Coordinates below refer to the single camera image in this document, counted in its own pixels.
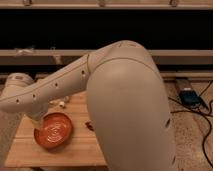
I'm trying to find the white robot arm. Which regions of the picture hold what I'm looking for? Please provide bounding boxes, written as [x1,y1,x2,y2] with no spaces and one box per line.
[0,40,178,171]

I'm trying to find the orange ceramic bowl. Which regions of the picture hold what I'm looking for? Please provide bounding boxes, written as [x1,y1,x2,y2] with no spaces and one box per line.
[34,112,73,149]

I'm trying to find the dark red snack packet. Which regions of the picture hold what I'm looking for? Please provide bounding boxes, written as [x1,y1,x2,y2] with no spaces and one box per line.
[85,121,94,131]

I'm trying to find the white plastic bottle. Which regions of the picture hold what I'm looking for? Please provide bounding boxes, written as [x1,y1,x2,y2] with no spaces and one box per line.
[49,96,70,108]

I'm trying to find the blue power adapter box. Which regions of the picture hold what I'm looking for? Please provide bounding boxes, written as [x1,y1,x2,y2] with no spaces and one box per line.
[179,89,200,106]

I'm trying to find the black cable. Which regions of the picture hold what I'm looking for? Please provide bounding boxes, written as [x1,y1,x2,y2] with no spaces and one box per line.
[167,79,213,169]

